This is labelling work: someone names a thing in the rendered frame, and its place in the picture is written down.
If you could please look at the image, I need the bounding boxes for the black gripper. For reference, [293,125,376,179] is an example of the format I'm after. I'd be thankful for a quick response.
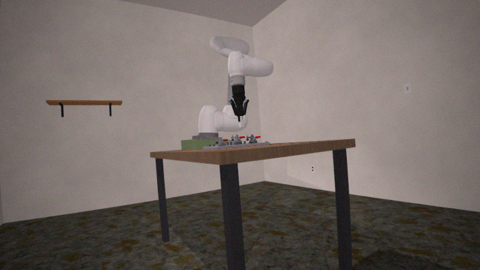
[229,85,249,128]

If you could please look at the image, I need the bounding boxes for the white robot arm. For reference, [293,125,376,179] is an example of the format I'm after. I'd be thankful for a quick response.
[192,36,274,140]

